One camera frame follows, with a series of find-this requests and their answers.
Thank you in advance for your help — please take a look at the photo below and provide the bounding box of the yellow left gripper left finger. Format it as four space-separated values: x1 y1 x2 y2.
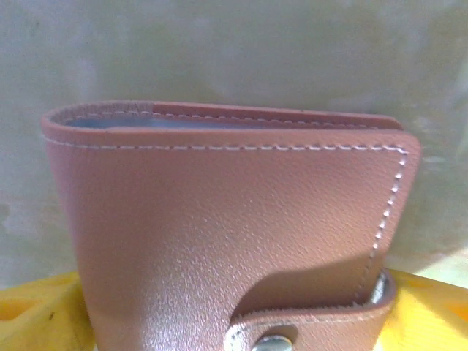
0 269 98 351

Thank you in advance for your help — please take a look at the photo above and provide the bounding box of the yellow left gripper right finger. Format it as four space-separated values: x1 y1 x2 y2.
372 269 468 351

